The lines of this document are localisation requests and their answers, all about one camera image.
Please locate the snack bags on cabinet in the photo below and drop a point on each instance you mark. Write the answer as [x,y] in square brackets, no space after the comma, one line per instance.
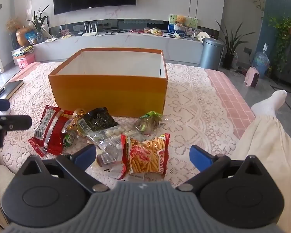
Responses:
[152,30]

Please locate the clear packet of white candies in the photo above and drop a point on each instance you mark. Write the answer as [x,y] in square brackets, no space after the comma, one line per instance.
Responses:
[111,133]

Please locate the red packet of orange sticks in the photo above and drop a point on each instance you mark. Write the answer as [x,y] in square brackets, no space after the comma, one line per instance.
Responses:
[143,157]

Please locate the blue water jug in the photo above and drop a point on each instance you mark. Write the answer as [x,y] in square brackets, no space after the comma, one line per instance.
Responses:
[260,62]

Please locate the dark notebook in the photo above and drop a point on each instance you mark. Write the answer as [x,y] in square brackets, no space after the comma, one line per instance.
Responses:
[10,87]

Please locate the white marble television cabinet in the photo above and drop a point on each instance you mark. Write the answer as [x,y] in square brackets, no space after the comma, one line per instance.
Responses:
[135,45]

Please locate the dried flower bunch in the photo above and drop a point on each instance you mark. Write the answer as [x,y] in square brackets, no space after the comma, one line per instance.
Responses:
[14,24]

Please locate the orange cardboard box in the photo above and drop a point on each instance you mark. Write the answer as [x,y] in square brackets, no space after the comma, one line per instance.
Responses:
[106,94]

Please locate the brown teddy bear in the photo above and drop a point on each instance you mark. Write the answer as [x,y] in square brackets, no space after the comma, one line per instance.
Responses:
[180,20]

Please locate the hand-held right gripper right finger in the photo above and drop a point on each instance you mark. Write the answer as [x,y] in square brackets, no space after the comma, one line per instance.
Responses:
[200,157]

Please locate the grassy potted plant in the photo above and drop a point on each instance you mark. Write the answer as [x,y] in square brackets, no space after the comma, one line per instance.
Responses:
[38,20]

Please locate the clear packet with green label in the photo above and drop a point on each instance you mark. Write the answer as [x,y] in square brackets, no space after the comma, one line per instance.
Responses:
[148,122]

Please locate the white cushion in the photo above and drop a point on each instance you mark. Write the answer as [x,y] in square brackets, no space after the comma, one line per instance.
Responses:
[2,182]

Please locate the dark grey cabinet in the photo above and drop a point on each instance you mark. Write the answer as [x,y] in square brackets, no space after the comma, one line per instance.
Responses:
[290,63]

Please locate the person's foot in white sock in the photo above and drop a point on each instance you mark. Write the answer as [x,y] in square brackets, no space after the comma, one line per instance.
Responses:
[269,104]

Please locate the green picture board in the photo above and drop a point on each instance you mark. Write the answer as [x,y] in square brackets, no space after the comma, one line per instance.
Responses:
[192,21]

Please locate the pink checkered tablecloth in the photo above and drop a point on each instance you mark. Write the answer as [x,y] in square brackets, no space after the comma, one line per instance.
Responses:
[224,89]

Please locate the grey metal trash can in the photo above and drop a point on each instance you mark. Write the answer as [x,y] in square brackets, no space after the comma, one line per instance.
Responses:
[211,53]

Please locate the pink storage box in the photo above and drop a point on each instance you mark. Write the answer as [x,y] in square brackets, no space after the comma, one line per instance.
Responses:
[26,60]

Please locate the green trailing vine plant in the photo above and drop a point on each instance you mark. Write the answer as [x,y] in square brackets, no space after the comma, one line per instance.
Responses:
[282,34]

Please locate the orange round vase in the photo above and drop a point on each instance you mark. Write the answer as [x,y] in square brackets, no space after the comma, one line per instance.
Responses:
[24,36]

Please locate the white lace tablecloth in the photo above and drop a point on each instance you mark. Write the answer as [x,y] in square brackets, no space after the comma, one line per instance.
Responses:
[196,111]

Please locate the red snack packet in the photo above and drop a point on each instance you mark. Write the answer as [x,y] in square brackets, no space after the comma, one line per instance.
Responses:
[52,131]

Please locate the small clear mixed snack packet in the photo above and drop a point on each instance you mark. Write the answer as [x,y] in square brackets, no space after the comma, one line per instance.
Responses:
[106,159]

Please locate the pink small heater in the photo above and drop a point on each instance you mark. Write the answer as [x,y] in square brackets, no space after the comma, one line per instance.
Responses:
[251,77]

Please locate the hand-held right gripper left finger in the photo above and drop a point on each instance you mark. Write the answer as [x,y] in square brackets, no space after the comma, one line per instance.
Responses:
[85,154]

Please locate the person's leg in white trousers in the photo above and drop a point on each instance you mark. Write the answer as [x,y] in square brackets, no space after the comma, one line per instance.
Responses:
[269,145]

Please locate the white router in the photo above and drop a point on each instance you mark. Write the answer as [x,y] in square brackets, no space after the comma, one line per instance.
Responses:
[90,30]

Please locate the wall outlet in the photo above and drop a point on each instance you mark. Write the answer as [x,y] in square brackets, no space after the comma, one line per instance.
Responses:
[247,50]

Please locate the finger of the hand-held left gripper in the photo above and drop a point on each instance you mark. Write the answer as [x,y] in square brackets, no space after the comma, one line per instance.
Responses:
[0,104]
[15,122]

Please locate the tall leafy potted plant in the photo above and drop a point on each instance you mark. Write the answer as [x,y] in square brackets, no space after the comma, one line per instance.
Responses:
[229,41]

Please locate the dark green snack packet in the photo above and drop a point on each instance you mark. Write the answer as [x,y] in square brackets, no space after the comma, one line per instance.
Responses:
[98,120]

